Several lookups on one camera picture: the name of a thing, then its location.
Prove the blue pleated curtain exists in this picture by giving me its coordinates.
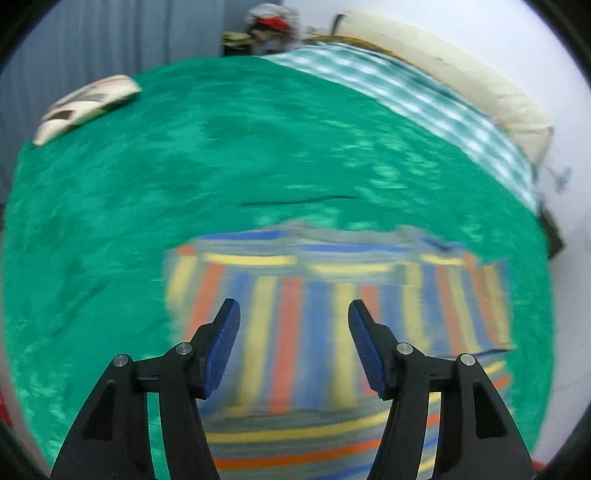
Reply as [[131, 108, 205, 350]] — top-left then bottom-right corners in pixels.
[[0, 0, 227, 139]]

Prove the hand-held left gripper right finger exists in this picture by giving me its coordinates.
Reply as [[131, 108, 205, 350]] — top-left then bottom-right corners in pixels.
[[347, 299, 534, 480]]

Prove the striped knit sweater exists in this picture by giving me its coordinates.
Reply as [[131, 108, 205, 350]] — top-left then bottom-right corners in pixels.
[[163, 220, 518, 480]]

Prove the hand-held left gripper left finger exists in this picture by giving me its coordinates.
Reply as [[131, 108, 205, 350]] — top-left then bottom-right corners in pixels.
[[50, 298, 242, 480]]

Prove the dark green box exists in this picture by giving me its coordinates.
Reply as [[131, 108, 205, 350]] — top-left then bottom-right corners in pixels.
[[222, 30, 259, 57]]

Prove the pile of clothes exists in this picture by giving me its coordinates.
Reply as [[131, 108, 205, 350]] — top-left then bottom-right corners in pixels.
[[245, 4, 301, 47]]

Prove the dark wooden nightstand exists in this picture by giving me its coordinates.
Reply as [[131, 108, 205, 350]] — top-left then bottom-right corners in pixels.
[[538, 205, 566, 261]]

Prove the green checked bed sheet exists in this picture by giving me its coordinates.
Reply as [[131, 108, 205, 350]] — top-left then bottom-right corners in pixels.
[[265, 41, 541, 213]]

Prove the cream patterned pillow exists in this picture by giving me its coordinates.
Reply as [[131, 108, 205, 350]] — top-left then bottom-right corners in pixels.
[[33, 75, 142, 147]]

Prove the green velvet blanket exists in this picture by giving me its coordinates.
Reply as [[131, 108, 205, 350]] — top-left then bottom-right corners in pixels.
[[2, 55, 555, 480]]

